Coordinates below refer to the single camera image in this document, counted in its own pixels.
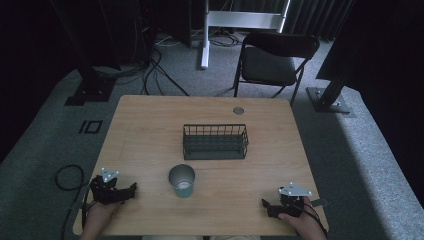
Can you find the small gray tab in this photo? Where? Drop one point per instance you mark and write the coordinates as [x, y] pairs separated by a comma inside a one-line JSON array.
[[320, 202]]

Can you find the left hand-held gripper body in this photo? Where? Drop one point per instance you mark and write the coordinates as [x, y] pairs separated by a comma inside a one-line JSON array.
[[104, 192]]

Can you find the black folding chair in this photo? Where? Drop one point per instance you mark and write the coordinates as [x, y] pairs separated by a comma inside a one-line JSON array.
[[268, 65]]

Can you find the gray round table grommet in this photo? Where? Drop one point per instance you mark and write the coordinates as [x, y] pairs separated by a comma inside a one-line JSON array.
[[238, 110]]

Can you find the white metal stand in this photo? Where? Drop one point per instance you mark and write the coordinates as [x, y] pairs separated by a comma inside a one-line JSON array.
[[205, 40]]

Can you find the dark curtain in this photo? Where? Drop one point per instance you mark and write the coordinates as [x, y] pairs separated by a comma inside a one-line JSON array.
[[316, 16]]

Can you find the person's right hand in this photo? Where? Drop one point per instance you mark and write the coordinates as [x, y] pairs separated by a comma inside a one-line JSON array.
[[305, 221]]

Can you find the person's left hand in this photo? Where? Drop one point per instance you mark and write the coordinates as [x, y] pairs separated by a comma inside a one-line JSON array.
[[100, 213]]

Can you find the black metal stand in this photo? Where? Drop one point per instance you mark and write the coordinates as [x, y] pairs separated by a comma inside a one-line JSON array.
[[90, 87], [328, 98]]

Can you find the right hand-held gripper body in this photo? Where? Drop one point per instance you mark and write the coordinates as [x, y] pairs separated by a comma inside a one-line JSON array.
[[292, 200]]

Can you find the teal metal cup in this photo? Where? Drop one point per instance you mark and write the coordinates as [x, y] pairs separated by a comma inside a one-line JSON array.
[[182, 181]]

